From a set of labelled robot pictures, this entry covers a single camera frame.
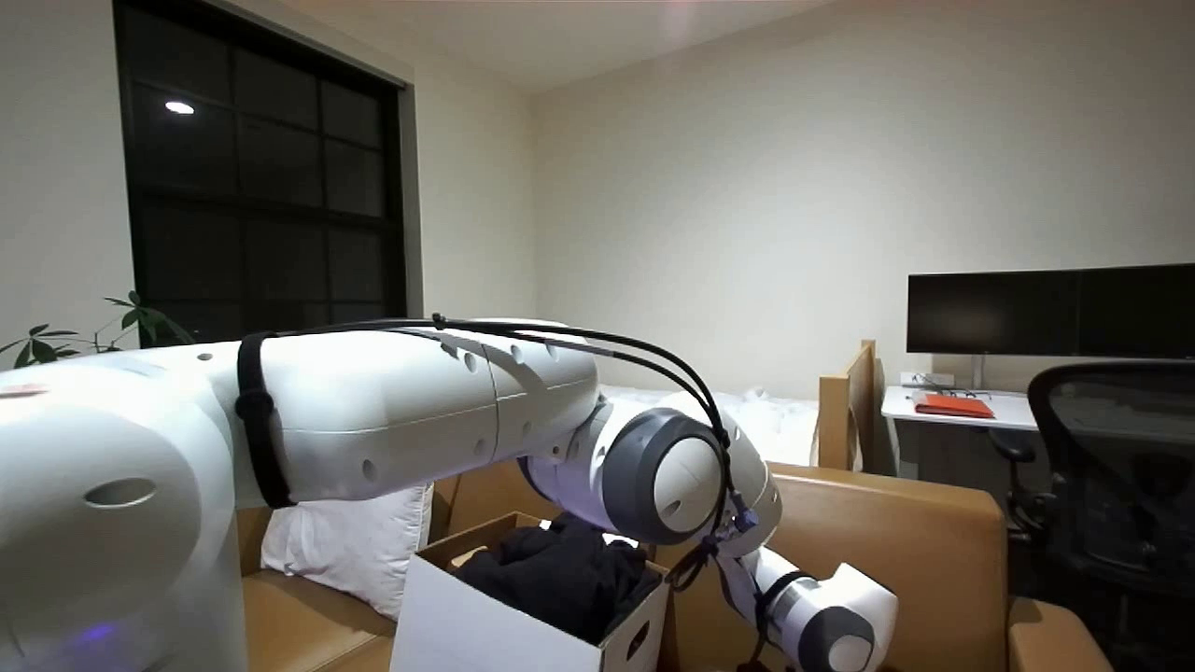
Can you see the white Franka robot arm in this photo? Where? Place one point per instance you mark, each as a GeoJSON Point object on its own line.
{"type": "Point", "coordinates": [376, 411]}

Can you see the white cardboard box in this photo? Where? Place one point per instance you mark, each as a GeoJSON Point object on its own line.
{"type": "Point", "coordinates": [473, 629]}

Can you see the red flat object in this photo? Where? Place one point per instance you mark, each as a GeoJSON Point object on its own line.
{"type": "Point", "coordinates": [953, 404]}

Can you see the black clothing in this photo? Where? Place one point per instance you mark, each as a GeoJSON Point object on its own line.
{"type": "Point", "coordinates": [562, 578]}

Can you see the wooden bed footboard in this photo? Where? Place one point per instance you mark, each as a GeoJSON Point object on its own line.
{"type": "Point", "coordinates": [860, 411]}

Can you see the white dotted pillow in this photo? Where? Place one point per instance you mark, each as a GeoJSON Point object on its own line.
{"type": "Point", "coordinates": [349, 545]}

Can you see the dark window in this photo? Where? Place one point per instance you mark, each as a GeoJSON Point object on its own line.
{"type": "Point", "coordinates": [262, 186]}

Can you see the white desk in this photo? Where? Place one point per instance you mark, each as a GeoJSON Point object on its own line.
{"type": "Point", "coordinates": [973, 421]}

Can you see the brown leather sofa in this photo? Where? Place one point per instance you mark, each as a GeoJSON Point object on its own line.
{"type": "Point", "coordinates": [920, 573]}

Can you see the black monitor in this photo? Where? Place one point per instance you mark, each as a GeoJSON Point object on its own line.
{"type": "Point", "coordinates": [1059, 309]}

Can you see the green houseplant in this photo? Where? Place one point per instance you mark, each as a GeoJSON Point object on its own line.
{"type": "Point", "coordinates": [134, 317]}

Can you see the black office chair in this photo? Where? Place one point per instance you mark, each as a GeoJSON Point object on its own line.
{"type": "Point", "coordinates": [1122, 499]}

